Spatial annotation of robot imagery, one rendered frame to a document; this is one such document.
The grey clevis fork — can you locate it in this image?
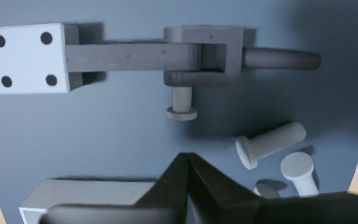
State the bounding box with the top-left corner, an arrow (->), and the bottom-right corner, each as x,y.
163,26 -> 321,88

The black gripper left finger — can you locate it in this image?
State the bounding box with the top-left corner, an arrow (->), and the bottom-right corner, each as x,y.
37,152 -> 189,224

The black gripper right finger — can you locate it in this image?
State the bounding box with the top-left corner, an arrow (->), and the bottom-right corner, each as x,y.
187,152 -> 358,224

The white square block with black dots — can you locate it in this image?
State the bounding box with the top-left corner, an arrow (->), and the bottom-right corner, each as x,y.
0,23 -> 83,94

